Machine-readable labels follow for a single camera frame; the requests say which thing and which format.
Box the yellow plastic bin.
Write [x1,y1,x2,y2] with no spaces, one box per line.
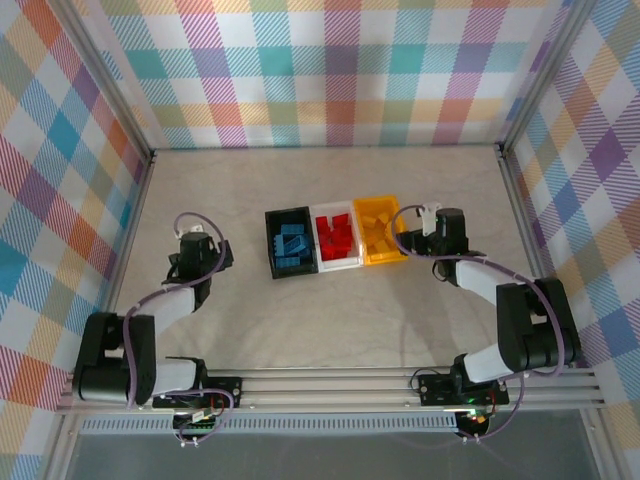
[352,195,409,266]

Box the black plastic bin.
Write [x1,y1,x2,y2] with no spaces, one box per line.
[264,207,320,280]

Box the white plastic bin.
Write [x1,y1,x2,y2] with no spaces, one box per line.
[310,200,364,274]

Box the black controller board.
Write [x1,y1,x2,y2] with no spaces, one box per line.
[457,407,494,441]
[172,407,224,447]

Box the purple cable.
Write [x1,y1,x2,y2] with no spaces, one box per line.
[391,204,584,444]
[123,211,236,447]

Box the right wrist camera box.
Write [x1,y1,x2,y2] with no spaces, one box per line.
[418,201,442,236]

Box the aluminium side rail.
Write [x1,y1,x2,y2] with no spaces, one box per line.
[87,149,159,374]
[494,144,574,369]

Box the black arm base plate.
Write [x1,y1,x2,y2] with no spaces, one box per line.
[152,375,245,409]
[417,373,510,406]

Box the aluminium mounting rail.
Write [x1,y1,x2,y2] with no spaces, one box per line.
[54,367,607,416]

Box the grey slotted cable duct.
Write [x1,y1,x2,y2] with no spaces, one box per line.
[79,412,461,434]

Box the aluminium frame post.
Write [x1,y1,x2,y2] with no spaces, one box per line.
[498,0,600,151]
[52,0,157,164]

